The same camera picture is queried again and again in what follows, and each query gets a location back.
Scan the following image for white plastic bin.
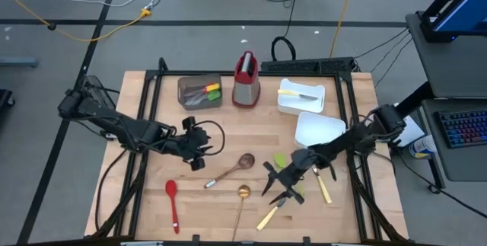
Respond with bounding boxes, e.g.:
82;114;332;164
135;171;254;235
294;110;347;150
276;78;326;117

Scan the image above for gray metal foot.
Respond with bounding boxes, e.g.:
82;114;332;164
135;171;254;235
0;57;39;69

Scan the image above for backlit black keyboard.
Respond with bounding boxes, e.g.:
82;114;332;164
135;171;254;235
436;108;487;149

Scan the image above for black floor object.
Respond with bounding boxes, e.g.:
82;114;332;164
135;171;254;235
0;88;16;110

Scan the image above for computer cart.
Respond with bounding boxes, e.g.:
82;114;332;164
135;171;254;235
381;9;487;192

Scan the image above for coiled black cable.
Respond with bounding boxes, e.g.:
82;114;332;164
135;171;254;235
270;0;304;62

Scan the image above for dark wooden spoon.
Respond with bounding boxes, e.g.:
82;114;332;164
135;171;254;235
203;152;256;190

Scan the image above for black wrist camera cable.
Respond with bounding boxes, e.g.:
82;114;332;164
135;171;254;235
196;119;226;157

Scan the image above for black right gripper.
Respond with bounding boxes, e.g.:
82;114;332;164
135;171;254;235
261;148;319;206

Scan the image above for yellow extension cable with plug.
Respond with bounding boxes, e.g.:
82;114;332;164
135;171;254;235
0;0;153;43

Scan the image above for gray plastic bin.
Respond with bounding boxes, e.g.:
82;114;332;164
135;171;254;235
177;73;224;111

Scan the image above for yellow hanging cable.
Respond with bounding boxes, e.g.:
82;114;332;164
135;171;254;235
328;0;361;59

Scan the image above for black power strip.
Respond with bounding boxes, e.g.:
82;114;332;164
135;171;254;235
260;56;361;74

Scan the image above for white paper sheet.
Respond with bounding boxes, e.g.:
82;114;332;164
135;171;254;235
380;102;426;149

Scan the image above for black floor cable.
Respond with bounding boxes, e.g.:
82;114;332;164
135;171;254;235
393;150;487;219

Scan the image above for red-topped steel box grater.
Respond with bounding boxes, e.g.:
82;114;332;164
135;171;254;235
231;50;262;109

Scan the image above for green silicone spatula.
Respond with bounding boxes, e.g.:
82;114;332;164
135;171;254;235
185;94;222;107
186;90;221;104

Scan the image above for black aluminium frame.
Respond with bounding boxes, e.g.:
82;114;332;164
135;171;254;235
84;57;411;246

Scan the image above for white wipes canister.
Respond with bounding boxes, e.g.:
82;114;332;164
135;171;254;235
409;134;438;160

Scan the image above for black cable bundle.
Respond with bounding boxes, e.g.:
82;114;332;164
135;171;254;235
344;150;410;244
91;150;149;239

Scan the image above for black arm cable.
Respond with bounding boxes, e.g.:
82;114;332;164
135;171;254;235
94;149;129;235

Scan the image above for black computer monitor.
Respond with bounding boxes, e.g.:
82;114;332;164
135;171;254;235
419;0;487;44

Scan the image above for black power supply box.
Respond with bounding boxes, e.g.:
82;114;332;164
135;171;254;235
81;75;117;112

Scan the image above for gold metal spoon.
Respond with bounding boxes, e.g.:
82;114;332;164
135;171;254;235
231;184;252;242

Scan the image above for lime green silicone spoon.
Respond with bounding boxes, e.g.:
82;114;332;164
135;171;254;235
272;152;306;197

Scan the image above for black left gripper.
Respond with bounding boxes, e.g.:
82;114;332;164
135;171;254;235
167;116;214;172

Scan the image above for red silicone spoon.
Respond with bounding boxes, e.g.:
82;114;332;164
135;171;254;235
164;179;180;235

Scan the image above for cream-handled table knife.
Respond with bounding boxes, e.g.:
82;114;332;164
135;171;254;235
310;164;333;205
277;88;319;101
256;196;288;232

